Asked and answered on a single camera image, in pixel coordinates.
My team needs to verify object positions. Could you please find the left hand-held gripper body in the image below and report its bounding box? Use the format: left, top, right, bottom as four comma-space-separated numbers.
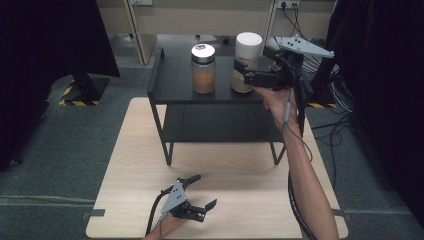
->
159, 179, 206, 223

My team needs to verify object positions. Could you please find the black curtain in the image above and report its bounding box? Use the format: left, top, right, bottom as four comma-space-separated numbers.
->
0, 0, 121, 172
324, 0, 424, 229

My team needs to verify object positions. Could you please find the black metal shelf rack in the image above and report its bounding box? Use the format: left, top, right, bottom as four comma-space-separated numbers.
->
147, 47, 307, 167

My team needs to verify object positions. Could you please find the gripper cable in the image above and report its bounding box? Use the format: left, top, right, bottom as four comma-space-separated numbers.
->
281, 100, 318, 240
145, 187, 175, 236

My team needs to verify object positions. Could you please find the white-lid glass spice jar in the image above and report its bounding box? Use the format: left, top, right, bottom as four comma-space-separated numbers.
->
231, 31, 263, 94

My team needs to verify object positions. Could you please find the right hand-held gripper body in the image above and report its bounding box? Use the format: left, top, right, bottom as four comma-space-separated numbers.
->
243, 34, 335, 92

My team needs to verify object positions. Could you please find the person's left hand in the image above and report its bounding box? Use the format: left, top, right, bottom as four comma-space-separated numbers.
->
150, 212, 188, 240

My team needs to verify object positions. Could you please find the beige partition cabinet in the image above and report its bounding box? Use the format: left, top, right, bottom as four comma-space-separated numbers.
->
96, 0, 338, 66

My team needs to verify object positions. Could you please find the wall power socket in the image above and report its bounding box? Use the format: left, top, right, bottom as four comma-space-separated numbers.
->
276, 0, 301, 10

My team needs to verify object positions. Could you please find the stand base with hazard tape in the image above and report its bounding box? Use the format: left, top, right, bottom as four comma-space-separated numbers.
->
58, 72, 110, 107

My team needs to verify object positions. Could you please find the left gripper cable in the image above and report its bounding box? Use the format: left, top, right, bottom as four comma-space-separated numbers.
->
145, 187, 175, 236

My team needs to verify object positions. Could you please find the person's right hand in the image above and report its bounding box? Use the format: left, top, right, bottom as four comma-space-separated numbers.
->
254, 84, 300, 130

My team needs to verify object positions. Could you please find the bundle of floor cables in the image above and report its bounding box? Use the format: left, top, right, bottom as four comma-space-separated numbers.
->
283, 6, 356, 191

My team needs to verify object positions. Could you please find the steel-lid glass spice jar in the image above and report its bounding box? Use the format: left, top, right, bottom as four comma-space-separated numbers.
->
190, 43, 217, 95

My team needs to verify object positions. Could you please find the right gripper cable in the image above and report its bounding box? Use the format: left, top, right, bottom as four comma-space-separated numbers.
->
281, 100, 318, 240

